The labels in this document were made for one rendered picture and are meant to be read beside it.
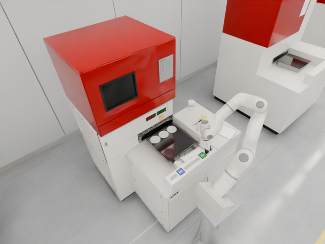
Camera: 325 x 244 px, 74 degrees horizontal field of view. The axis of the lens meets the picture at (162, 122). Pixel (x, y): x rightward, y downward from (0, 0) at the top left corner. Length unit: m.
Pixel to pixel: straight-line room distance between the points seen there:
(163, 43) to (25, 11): 1.65
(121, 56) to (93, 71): 0.23
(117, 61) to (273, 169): 2.51
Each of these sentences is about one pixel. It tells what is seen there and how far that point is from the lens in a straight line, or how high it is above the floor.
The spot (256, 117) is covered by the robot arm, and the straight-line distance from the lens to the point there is 1.78.
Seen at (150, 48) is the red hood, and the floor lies 1.81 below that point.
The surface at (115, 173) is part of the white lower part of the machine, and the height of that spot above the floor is 0.62.
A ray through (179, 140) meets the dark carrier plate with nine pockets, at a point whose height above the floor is 0.90.
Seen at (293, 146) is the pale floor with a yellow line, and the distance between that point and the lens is 3.73.
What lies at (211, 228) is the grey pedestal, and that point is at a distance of 2.26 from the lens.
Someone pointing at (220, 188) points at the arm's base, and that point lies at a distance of 1.77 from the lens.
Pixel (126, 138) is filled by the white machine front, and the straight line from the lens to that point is 2.07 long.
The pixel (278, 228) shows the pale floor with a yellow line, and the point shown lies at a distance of 2.92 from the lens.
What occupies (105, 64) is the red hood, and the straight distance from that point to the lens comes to 1.54.
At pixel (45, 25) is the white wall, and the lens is 2.98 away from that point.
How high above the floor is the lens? 2.51
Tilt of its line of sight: 43 degrees down
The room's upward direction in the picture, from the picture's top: 3 degrees counter-clockwise
